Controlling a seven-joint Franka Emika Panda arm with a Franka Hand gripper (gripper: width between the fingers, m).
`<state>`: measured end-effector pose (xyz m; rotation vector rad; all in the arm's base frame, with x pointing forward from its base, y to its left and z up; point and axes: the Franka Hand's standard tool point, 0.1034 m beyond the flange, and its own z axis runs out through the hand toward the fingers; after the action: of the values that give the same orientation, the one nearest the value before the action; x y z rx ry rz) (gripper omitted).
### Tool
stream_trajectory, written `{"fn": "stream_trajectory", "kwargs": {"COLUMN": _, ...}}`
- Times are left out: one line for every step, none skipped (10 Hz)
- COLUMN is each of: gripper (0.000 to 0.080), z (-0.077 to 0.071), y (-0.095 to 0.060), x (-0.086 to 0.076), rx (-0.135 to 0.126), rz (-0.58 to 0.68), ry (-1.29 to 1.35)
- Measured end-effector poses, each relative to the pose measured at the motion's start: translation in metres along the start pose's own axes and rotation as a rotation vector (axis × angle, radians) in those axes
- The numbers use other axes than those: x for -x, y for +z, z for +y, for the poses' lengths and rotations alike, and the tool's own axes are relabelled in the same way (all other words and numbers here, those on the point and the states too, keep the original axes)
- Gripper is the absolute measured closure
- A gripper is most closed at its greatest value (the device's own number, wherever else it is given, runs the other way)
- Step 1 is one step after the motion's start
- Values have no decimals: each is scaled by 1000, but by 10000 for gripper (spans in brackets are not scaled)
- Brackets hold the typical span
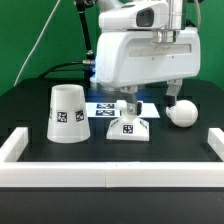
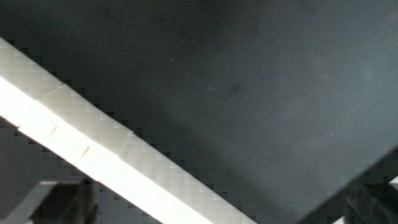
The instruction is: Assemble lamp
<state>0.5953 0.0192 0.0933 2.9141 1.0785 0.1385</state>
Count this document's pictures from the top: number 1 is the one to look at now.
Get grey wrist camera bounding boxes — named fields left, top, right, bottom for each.
left=99, top=0, right=169, bottom=30

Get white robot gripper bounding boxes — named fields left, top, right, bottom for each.
left=96, top=28, right=200, bottom=115

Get white table border frame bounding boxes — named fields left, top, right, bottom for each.
left=0, top=127, right=224, bottom=188

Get white thin cable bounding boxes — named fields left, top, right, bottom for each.
left=13, top=0, right=63, bottom=87

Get white lamp shade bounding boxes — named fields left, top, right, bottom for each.
left=47, top=84, right=90, bottom=143

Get white fiducial marker sheet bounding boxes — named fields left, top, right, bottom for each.
left=86, top=102, right=160, bottom=118

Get white lamp bulb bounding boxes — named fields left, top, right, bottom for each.
left=166, top=100, right=198, bottom=128

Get black cable with connector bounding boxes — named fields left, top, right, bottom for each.
left=39, top=0, right=98, bottom=80

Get white lamp base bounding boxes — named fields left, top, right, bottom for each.
left=106, top=100, right=149, bottom=141

